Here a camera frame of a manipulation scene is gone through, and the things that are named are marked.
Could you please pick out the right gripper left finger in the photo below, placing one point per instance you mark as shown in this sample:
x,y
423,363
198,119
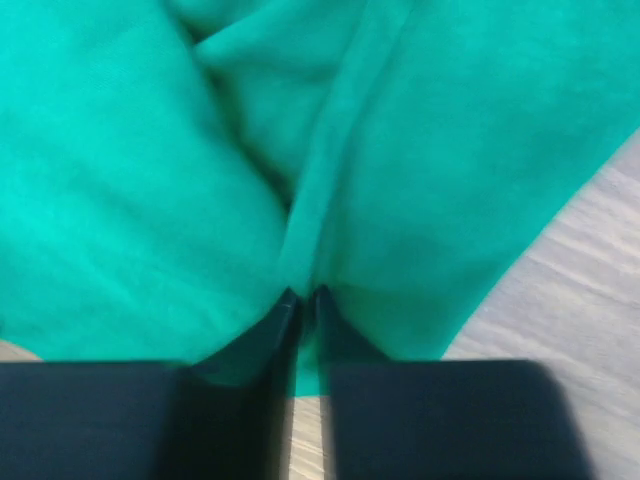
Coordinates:
x,y
226,417

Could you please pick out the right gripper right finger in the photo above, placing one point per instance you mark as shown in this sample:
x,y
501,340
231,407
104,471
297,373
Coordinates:
x,y
452,419

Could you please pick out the green t-shirt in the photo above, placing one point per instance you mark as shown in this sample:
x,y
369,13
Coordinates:
x,y
168,168

